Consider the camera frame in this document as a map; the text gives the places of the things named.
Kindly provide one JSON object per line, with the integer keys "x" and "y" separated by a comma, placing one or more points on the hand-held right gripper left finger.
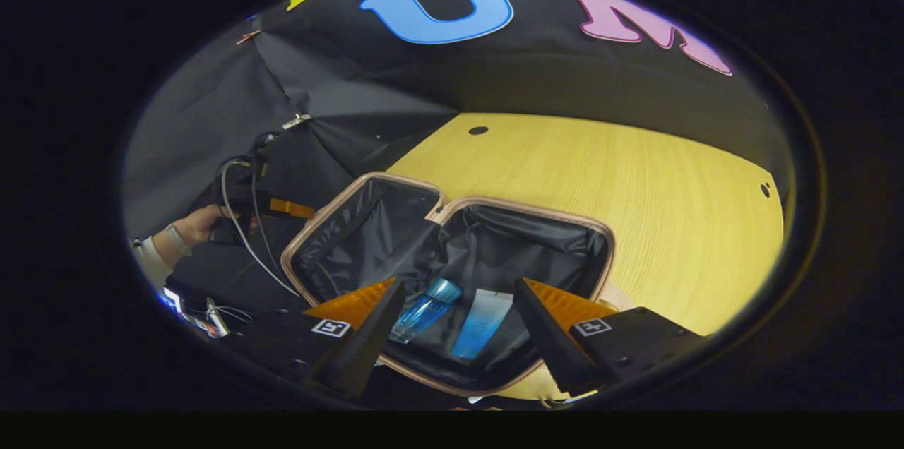
{"x": 371, "y": 346}

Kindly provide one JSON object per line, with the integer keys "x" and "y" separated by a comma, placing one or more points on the blue-green lotion bottle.
{"x": 424, "y": 311}

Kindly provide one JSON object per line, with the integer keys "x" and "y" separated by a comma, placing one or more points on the silver clip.
{"x": 296, "y": 121}

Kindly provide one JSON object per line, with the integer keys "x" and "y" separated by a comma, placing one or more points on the black backdrop cloth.
{"x": 353, "y": 82}

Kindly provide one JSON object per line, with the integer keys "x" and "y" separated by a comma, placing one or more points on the copper clip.
{"x": 247, "y": 36}

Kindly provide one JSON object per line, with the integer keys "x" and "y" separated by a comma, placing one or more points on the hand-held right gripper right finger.
{"x": 547, "y": 346}

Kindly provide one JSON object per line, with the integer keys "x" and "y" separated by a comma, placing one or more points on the blurred white blue object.
{"x": 194, "y": 315}

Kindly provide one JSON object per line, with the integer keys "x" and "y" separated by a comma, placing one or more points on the light blue cream tube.
{"x": 480, "y": 325}

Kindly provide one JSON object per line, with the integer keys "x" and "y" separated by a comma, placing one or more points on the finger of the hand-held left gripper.
{"x": 293, "y": 208}

